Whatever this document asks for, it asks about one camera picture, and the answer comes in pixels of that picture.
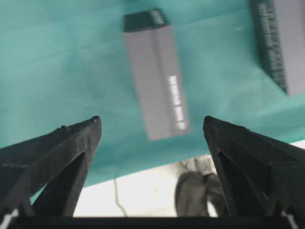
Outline black cable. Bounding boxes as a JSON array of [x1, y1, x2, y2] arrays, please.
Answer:
[[113, 177, 129, 218]]

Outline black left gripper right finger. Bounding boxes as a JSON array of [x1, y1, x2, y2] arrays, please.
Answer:
[[203, 116, 305, 219]]

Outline grey shoes on floor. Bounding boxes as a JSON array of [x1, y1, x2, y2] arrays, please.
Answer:
[[174, 172, 228, 217]]

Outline green table cloth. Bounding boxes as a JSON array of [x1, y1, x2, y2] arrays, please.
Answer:
[[0, 0, 305, 186]]

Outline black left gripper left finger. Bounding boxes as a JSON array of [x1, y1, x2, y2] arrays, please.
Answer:
[[0, 116, 102, 217]]

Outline black RealSense box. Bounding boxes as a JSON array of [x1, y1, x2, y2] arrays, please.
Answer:
[[248, 0, 305, 96], [123, 8, 190, 140]]

